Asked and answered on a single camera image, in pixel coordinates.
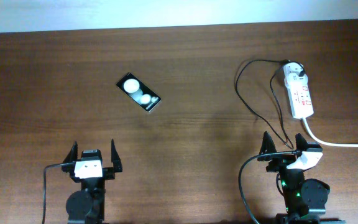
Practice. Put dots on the white power strip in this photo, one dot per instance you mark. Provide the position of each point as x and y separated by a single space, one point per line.
299 98

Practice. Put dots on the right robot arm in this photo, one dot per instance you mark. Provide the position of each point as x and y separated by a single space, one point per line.
305 199

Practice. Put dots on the black smartphone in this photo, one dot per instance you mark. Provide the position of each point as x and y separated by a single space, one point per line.
139 92

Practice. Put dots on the white wall charger plug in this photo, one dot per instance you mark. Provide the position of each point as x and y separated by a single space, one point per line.
294 72

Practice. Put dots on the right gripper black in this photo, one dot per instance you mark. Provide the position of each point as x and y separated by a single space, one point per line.
278 162

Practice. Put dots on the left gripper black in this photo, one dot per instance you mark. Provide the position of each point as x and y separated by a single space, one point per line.
109 172

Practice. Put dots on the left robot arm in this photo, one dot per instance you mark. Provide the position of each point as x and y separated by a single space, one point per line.
87 204

